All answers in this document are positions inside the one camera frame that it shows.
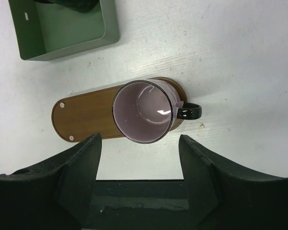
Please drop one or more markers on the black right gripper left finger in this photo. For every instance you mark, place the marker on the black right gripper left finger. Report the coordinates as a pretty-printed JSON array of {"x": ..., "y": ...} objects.
[{"x": 54, "y": 194}]

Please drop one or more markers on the lilac enamel mug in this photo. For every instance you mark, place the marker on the lilac enamel mug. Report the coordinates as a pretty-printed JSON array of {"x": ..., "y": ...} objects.
[{"x": 145, "y": 110}]

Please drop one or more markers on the dark green mug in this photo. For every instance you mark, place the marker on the dark green mug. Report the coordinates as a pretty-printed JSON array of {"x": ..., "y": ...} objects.
[{"x": 75, "y": 5}]

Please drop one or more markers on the wooden oval tray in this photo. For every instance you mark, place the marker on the wooden oval tray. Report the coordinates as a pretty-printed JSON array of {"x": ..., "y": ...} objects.
[{"x": 78, "y": 117}]

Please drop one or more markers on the green metal box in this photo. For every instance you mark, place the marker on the green metal box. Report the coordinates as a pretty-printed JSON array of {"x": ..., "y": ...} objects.
[{"x": 47, "y": 31}]

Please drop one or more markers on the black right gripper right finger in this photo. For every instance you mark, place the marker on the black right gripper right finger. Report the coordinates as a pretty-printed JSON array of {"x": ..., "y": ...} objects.
[{"x": 224, "y": 195}]

